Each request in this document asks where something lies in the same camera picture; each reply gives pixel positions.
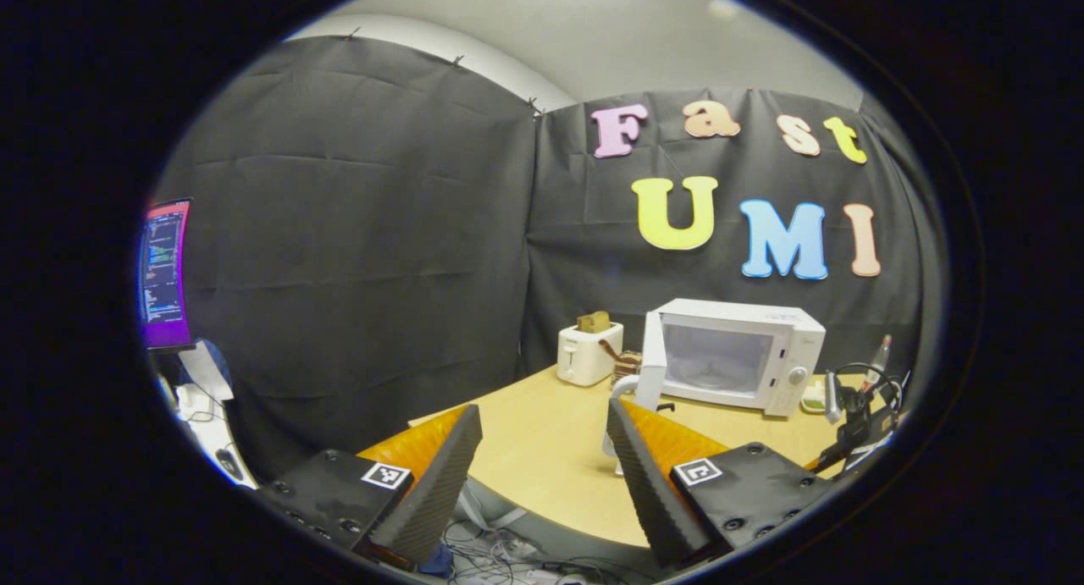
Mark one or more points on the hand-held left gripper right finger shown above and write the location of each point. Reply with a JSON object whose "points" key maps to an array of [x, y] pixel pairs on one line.
{"points": [[652, 492]]}

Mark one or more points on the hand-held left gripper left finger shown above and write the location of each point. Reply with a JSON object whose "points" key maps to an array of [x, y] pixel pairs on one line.
{"points": [[432, 492]]}

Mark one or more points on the white microwave oven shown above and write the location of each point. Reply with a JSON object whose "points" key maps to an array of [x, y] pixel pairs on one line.
{"points": [[796, 331]]}

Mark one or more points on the white divided dish of beans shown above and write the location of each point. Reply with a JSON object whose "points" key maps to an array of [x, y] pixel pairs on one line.
{"points": [[815, 397]]}

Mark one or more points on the clear bottle with red label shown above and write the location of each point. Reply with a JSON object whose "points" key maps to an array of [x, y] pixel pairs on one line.
{"points": [[881, 356]]}

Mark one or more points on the metal mesh basket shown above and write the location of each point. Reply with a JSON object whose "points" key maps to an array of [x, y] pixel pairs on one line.
{"points": [[628, 367]]}

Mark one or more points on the white toaster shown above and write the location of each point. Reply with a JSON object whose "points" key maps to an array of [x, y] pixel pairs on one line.
{"points": [[584, 361]]}

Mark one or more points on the brown wooden spoon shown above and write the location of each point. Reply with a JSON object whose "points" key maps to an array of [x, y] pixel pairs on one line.
{"points": [[608, 350]]}

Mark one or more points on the brown bread slice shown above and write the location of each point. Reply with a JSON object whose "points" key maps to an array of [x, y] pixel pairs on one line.
{"points": [[593, 322]]}

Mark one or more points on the white side desk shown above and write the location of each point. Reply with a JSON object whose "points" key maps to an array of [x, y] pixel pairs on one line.
{"points": [[212, 433]]}

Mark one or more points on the black backdrop cloth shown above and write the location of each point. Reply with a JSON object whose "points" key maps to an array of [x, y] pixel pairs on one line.
{"points": [[381, 229]]}

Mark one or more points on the computer monitor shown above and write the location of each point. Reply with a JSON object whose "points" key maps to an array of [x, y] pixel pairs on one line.
{"points": [[165, 272]]}

